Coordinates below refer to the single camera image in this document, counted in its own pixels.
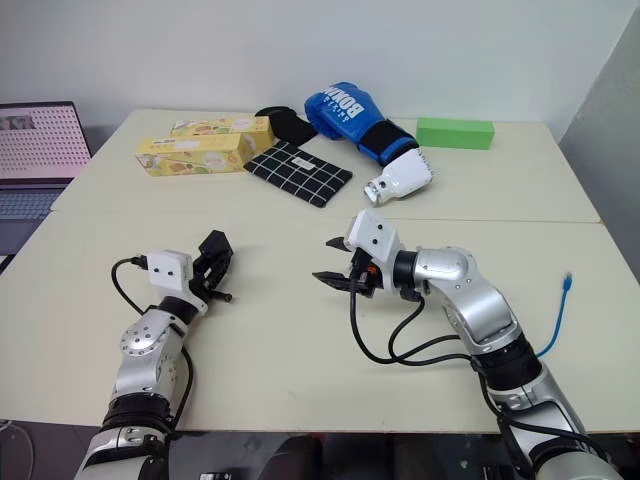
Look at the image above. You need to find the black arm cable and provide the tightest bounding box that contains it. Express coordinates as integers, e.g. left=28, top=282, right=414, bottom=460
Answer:
left=110, top=254, right=196, bottom=437
left=348, top=282, right=609, bottom=459

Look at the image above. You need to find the green rectangular block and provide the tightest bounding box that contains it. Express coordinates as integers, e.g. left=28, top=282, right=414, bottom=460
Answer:
left=415, top=116, right=497, bottom=152

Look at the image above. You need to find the thin white cable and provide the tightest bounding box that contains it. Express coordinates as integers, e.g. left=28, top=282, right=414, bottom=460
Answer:
left=0, top=418, right=35, bottom=480

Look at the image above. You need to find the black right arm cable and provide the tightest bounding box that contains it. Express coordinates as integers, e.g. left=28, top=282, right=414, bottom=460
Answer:
left=348, top=282, right=609, bottom=459

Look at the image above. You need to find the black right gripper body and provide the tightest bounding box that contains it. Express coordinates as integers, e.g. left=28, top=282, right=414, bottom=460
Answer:
left=347, top=248, right=387, bottom=300

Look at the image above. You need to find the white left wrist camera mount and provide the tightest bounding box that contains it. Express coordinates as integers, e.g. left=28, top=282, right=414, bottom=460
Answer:
left=145, top=248, right=209, bottom=316

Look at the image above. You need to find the white plastic handheld device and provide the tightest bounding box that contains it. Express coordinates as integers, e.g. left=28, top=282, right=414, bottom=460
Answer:
left=363, top=147, right=436, bottom=208

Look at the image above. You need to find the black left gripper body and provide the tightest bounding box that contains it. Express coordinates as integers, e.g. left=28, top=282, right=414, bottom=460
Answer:
left=189, top=251, right=227, bottom=302

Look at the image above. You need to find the long yellow printed carton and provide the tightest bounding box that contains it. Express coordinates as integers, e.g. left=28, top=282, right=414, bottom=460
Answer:
left=134, top=132, right=262, bottom=178
left=169, top=115, right=277, bottom=147

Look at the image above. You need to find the open laptop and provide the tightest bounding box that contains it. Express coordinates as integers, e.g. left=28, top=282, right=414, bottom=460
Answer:
left=0, top=101, right=94, bottom=257

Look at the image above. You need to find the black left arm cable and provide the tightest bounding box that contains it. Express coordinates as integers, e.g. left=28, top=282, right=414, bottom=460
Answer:
left=110, top=254, right=196, bottom=437

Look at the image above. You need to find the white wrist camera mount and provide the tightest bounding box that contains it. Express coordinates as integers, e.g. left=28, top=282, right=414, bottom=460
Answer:
left=345, top=209, right=408, bottom=292
left=145, top=248, right=209, bottom=316

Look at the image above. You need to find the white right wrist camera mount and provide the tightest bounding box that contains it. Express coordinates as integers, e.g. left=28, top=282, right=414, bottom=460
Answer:
left=345, top=209, right=408, bottom=292

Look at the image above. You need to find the black fabric strap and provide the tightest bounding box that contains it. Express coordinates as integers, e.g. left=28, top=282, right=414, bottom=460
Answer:
left=254, top=104, right=319, bottom=149

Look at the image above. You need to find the black white-checked cloth pouch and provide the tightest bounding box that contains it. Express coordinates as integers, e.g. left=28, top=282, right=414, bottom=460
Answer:
left=242, top=140, right=354, bottom=211

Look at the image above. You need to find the blue Ethernet cable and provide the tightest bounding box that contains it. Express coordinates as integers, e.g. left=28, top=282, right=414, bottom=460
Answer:
left=536, top=272, right=575, bottom=359

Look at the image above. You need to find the blue boxing glove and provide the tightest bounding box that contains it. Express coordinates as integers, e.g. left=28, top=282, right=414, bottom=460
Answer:
left=303, top=80, right=421, bottom=169

